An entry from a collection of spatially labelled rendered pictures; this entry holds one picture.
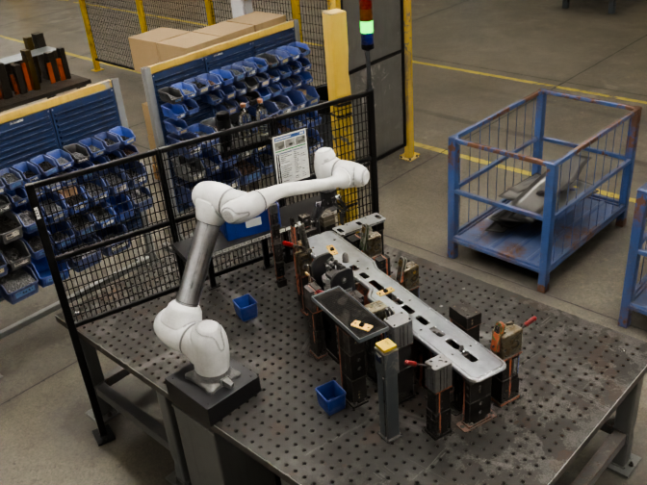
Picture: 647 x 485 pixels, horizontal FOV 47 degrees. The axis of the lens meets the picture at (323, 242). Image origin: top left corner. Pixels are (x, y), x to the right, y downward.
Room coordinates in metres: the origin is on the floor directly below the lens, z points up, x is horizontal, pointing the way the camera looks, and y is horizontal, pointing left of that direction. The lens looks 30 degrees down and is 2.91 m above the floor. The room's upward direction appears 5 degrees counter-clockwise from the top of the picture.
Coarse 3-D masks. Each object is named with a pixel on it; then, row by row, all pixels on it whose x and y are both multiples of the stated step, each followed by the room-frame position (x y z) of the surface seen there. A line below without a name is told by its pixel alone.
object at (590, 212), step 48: (528, 96) 5.38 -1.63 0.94; (576, 96) 5.30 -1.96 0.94; (480, 144) 4.56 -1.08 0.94; (528, 144) 5.39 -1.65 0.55; (576, 144) 5.28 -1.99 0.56; (528, 192) 4.65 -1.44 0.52; (576, 192) 4.41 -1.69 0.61; (624, 192) 4.95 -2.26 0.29; (480, 240) 4.66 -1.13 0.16; (528, 240) 4.59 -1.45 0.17; (576, 240) 4.54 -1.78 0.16
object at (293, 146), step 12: (288, 132) 3.79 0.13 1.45; (300, 132) 3.82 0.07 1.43; (276, 144) 3.75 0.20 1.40; (288, 144) 3.78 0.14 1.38; (300, 144) 3.82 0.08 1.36; (288, 156) 3.78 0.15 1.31; (300, 156) 3.82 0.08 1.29; (276, 168) 3.74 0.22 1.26; (288, 168) 3.78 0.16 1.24; (300, 168) 3.81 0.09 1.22; (276, 180) 3.74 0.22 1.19; (288, 180) 3.77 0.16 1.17; (300, 180) 3.81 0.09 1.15
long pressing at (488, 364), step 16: (320, 240) 3.38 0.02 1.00; (336, 240) 3.37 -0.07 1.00; (336, 256) 3.20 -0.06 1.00; (352, 256) 3.19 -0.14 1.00; (368, 256) 3.18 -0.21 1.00; (368, 272) 3.03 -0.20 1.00; (368, 288) 2.90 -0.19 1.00; (384, 288) 2.89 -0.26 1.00; (400, 288) 2.87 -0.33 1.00; (416, 304) 2.73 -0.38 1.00; (416, 320) 2.61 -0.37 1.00; (432, 320) 2.60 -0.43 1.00; (448, 320) 2.59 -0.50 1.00; (416, 336) 2.50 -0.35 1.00; (432, 336) 2.49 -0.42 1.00; (448, 336) 2.48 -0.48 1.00; (464, 336) 2.47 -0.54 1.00; (432, 352) 2.40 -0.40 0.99; (448, 352) 2.38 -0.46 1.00; (480, 352) 2.36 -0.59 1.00; (464, 368) 2.28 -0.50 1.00; (480, 368) 2.27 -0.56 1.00; (496, 368) 2.26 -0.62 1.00
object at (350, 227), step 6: (366, 216) 3.60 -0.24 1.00; (372, 216) 3.60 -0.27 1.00; (348, 222) 3.54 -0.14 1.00; (354, 222) 3.54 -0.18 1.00; (366, 222) 3.53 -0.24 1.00; (372, 222) 3.52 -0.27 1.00; (378, 222) 3.52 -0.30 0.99; (336, 228) 3.49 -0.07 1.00; (342, 228) 3.49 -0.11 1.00; (348, 228) 3.48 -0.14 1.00; (354, 228) 3.47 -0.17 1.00; (360, 228) 3.47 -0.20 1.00; (342, 234) 3.42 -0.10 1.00; (348, 234) 3.43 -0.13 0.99
